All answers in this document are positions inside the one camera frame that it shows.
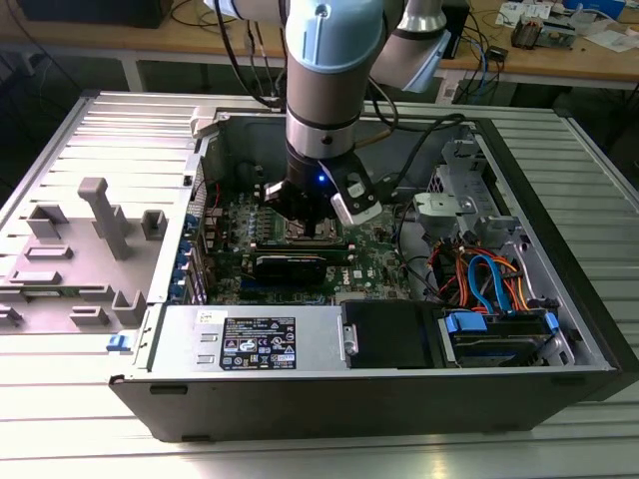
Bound CPU socket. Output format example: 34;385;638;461
282;207;334;243

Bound black plastic cover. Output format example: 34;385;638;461
340;300;443;371

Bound black graphics card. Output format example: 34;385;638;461
252;252;329;286

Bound green motherboard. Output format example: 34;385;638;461
198;185;418;306

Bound blue card retention clips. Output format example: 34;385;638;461
169;213;199;303

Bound silver disk bay cage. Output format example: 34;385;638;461
412;138;525;240

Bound silver power supply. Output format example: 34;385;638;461
148;303;346;374

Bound black and silver PC case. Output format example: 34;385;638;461
107;102;639;445

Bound black desktop box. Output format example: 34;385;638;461
443;0;471;62

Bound grey parts rack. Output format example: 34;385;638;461
0;177;169;336

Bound hard disk in blue carrier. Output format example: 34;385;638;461
437;309;563;369

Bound finned metal heatsink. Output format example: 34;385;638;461
511;13;544;50

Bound black equipment case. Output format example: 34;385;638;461
19;0;169;30

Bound white printed card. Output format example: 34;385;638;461
498;0;550;26

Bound wooden workbench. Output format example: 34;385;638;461
0;0;639;94

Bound grey electronic device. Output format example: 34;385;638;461
541;17;586;51

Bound white paper sheet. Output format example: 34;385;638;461
584;28;638;54

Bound small silver wrist camera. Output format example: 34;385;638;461
262;180;289;205

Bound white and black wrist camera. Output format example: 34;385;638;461
327;158;384;227

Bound black camera cable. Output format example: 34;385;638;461
366;113;468;201

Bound silver latch handle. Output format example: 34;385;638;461
340;322;360;356

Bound blue data wire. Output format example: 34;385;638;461
467;252;504;316

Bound orange power wires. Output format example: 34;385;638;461
432;241;533;313

